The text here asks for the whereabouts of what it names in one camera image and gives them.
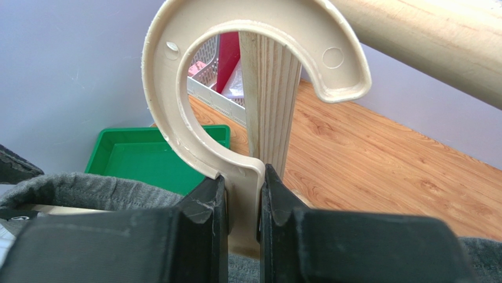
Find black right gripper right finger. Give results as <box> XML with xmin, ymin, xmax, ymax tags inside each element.
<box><xmin>260</xmin><ymin>165</ymin><xmax>477</xmax><ymax>282</ymax></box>

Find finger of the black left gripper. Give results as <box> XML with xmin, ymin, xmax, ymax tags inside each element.
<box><xmin>1</xmin><ymin>145</ymin><xmax>44</xmax><ymax>185</ymax></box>

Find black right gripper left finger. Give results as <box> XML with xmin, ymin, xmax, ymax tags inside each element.
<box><xmin>1</xmin><ymin>177</ymin><xmax>228</xmax><ymax>282</ymax></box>

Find grey shorts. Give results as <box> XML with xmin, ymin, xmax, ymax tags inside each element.
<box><xmin>1</xmin><ymin>173</ymin><xmax>501</xmax><ymax>282</ymax></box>

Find green plastic tray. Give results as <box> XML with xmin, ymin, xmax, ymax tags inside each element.
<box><xmin>84</xmin><ymin>124</ymin><xmax>232</xmax><ymax>196</ymax></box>

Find white file organizer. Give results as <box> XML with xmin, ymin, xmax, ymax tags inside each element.
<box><xmin>187</xmin><ymin>35</ymin><xmax>246</xmax><ymax>127</ymax></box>

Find clear plastic bag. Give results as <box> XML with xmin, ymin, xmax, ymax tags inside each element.
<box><xmin>222</xmin><ymin>61</ymin><xmax>244</xmax><ymax>99</ymax></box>

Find pink eraser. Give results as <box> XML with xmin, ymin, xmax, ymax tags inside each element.
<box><xmin>188</xmin><ymin>61</ymin><xmax>207</xmax><ymax>77</ymax></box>

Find red folder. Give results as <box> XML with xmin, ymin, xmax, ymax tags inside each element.
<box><xmin>216</xmin><ymin>32</ymin><xmax>240</xmax><ymax>94</ymax></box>

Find wooden clothes rack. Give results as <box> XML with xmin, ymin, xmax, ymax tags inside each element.
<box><xmin>238</xmin><ymin>0</ymin><xmax>502</xmax><ymax>177</ymax></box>

